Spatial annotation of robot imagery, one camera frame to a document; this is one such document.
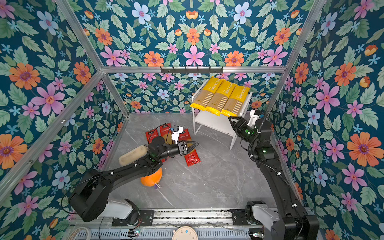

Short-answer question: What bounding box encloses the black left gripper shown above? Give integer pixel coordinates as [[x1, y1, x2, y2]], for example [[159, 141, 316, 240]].
[[157, 139, 199, 161]]

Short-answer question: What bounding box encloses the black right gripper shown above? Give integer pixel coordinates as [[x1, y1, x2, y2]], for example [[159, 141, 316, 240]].
[[229, 115, 260, 149]]

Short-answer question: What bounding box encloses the yellow spaghetti bag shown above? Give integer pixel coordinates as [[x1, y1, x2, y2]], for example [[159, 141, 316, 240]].
[[220, 86, 250, 117], [205, 81, 237, 116], [191, 77, 225, 111]]

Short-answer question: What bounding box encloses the red spaghetti bag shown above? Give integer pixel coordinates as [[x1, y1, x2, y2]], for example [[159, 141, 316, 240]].
[[179, 129, 201, 167], [160, 123, 173, 145], [146, 129, 159, 144]]

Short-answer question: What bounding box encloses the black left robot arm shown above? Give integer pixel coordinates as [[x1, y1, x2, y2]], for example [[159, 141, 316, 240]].
[[69, 137, 199, 226]]

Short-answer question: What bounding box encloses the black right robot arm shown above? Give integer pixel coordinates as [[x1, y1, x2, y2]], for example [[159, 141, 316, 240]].
[[229, 117, 320, 240]]

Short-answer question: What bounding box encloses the white two-tier shelf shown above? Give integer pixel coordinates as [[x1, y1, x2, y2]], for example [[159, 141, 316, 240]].
[[191, 80, 252, 149]]

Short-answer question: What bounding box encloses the orange plush toy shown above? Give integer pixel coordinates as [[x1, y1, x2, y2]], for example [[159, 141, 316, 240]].
[[141, 168, 163, 187]]

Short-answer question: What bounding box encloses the beige bread loaf toy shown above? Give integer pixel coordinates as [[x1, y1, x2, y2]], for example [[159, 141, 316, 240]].
[[119, 145, 148, 167]]

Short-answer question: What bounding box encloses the white round timer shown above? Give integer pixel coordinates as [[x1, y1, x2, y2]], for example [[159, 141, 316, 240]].
[[172, 226, 199, 240]]

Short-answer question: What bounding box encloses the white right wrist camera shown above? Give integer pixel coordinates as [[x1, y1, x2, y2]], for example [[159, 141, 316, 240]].
[[248, 109, 262, 128]]

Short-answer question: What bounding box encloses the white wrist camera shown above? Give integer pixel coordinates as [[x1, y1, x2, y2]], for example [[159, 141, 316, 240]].
[[172, 125, 184, 144], [248, 109, 262, 128]]

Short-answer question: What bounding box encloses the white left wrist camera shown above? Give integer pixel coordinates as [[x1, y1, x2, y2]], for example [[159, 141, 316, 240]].
[[172, 125, 184, 144]]

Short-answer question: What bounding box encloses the black hook rail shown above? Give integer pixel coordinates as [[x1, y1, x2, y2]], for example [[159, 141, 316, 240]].
[[160, 67, 224, 74]]

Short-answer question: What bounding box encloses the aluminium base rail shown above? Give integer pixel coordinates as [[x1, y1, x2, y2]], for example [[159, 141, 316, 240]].
[[71, 208, 283, 230]]

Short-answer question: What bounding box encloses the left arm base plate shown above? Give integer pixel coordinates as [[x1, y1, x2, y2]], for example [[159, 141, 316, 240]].
[[112, 210, 155, 227]]

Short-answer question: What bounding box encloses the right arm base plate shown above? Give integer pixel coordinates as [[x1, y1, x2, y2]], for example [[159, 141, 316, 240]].
[[229, 209, 255, 226]]

